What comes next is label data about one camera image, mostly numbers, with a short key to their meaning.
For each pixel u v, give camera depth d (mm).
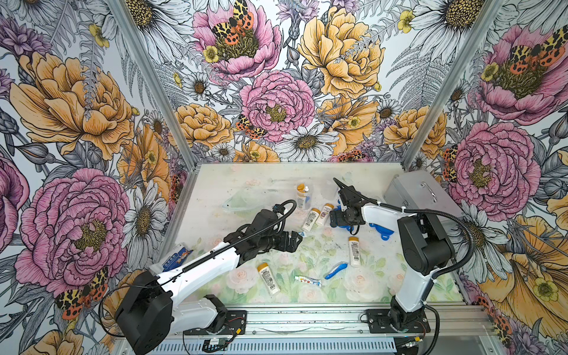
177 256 852
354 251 891
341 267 866
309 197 978
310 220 972
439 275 518
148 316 402
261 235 587
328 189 1029
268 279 813
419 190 925
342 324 760
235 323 739
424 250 499
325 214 990
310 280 818
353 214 738
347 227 977
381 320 743
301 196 957
